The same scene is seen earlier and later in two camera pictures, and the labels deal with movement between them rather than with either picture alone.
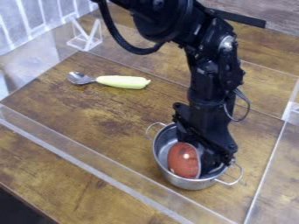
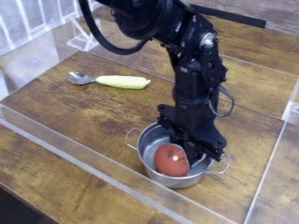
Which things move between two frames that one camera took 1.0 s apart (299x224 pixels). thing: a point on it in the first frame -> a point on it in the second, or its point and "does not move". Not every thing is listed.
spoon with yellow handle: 119,81 does not move
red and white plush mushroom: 183,160 does not move
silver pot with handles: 163,136 -> 154,136
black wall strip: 237,17 does not move
